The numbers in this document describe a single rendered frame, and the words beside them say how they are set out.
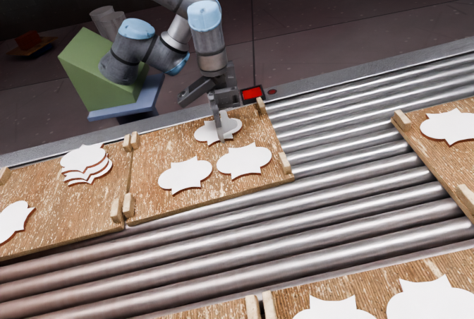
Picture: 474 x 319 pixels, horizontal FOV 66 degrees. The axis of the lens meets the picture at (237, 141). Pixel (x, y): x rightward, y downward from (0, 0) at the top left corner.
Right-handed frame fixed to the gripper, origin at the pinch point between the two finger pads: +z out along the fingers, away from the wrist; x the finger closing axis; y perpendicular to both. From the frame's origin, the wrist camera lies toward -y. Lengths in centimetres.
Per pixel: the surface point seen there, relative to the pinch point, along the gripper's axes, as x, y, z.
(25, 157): 18, -64, 8
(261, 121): -0.5, 12.7, -0.4
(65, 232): -23.1, -40.7, 4.1
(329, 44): 218, 117, 85
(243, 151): -12.8, 5.3, -0.8
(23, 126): 223, -175, 109
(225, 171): -18.3, -0.4, -0.3
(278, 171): -22.6, 12.1, -0.4
